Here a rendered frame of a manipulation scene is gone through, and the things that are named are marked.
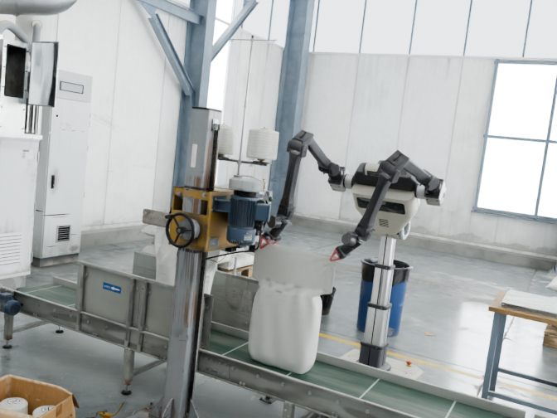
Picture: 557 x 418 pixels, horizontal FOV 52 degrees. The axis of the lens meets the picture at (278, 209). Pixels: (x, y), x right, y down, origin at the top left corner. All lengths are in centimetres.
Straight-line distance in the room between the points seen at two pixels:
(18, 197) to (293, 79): 755
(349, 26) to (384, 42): 81
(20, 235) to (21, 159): 68
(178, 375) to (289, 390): 60
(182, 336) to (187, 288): 26
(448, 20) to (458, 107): 161
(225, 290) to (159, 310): 54
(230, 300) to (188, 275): 85
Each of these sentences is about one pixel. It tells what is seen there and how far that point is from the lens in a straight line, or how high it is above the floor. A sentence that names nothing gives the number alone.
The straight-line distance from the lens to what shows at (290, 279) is 321.
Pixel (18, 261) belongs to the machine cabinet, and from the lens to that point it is 573.
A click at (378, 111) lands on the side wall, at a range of 1151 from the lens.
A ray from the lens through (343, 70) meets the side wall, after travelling 1188.
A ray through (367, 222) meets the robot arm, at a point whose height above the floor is 127.
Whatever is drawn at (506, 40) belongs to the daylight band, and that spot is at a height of 389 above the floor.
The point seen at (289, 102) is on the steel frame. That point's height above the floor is 252.
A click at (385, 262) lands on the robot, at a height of 97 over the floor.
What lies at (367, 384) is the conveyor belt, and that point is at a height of 38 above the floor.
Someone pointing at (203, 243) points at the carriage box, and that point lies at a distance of 299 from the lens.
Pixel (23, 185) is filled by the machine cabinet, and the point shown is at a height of 101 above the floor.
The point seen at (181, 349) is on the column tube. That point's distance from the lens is 319.
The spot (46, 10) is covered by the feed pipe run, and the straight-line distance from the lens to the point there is 522.
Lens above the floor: 161
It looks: 6 degrees down
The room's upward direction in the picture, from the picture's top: 6 degrees clockwise
